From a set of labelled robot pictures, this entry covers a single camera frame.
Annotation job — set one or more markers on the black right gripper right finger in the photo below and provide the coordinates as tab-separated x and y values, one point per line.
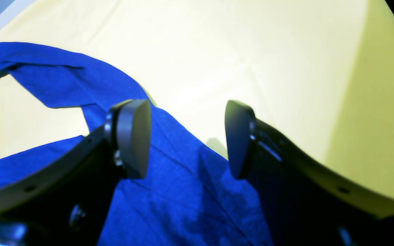
304	202

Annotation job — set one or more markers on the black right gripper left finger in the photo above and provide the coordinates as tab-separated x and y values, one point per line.
67	202

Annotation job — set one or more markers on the blue long-sleeve shirt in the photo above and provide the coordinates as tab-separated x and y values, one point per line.
188	197

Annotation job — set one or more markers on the yellow table cloth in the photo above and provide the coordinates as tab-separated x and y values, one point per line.
321	72

